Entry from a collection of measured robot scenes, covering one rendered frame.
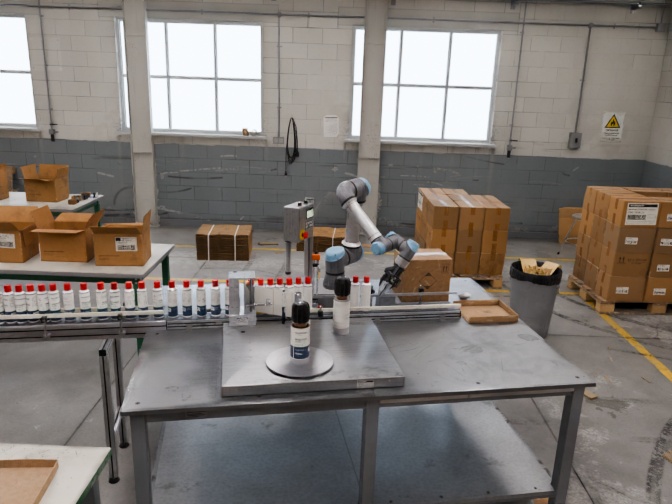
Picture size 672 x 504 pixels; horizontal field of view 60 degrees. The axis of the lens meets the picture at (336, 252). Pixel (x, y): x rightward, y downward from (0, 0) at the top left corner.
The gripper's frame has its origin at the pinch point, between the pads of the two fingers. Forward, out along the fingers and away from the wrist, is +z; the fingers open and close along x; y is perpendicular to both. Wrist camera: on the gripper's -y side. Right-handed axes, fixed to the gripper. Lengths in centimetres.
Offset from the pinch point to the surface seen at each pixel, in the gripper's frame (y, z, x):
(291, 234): -1, -5, -61
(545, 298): -127, -40, 185
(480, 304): -13, -22, 65
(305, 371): 71, 33, -40
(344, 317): 32.1, 13.4, -22.9
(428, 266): -17.5, -25.3, 24.4
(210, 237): -388, 115, -58
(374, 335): 34.2, 14.0, -4.4
